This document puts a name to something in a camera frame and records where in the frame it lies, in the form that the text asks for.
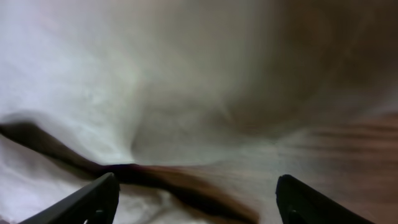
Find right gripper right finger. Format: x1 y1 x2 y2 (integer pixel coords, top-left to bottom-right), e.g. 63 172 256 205
275 175 373 224

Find beige khaki shorts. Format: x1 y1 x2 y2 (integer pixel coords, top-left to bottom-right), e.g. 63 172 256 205
1 1 397 223

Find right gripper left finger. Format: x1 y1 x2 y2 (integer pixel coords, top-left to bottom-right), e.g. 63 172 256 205
20 173 120 224

